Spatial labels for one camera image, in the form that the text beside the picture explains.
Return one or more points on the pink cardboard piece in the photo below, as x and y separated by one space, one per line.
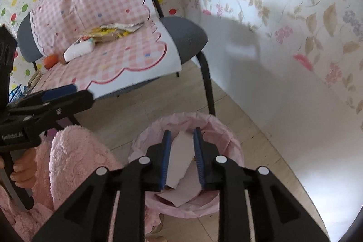
181 157

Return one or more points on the grey padded chair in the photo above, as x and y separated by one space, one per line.
184 35

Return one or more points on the yellow snack wrapper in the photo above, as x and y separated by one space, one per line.
99 33

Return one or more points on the person's left hand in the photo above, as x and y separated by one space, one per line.
25 171

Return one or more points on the trash bin with pink bag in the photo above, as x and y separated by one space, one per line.
224 134

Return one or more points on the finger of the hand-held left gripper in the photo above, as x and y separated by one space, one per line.
65 106
56 91

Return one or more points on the brown cardboard box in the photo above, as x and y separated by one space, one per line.
35 79

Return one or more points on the pink fleece garment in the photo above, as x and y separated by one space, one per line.
79 157

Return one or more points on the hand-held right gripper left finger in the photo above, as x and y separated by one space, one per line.
166 162

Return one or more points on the small orange ball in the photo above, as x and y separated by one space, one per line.
50 61

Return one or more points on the white milk carton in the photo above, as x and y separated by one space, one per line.
79 50

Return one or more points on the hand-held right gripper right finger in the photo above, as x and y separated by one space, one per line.
200 162

